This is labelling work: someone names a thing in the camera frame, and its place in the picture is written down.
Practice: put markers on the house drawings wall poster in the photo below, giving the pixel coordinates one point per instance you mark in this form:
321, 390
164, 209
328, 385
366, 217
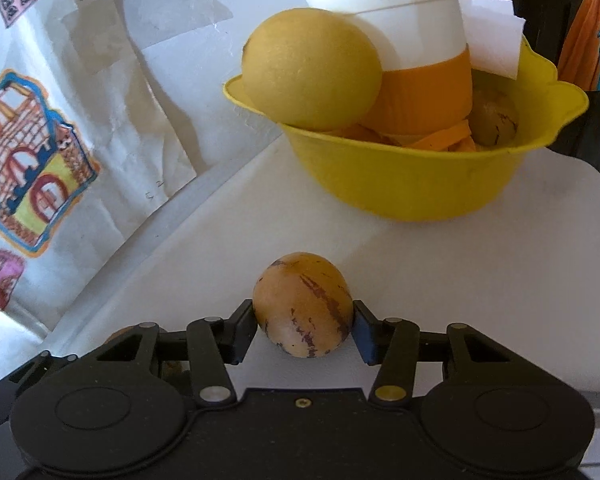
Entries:
30, 135

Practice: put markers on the white paper napkin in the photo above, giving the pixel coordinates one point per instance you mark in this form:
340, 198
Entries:
495, 35

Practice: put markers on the white jar with orange band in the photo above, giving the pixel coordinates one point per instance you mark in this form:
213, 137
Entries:
415, 25

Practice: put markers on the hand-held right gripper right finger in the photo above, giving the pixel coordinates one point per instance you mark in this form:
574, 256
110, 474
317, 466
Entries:
362, 332

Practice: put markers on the yellow purple-striped pepino melon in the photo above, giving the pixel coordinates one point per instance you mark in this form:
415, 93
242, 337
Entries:
302, 300

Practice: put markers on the yellow plastic bowl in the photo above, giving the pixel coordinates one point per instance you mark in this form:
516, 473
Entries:
405, 180

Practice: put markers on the large yellow fruit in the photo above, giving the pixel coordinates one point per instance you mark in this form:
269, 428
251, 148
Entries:
312, 67

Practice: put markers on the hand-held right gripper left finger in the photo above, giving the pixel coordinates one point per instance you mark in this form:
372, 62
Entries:
240, 332

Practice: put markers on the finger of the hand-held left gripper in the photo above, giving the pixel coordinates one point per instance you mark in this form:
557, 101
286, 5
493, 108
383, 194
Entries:
0, 400

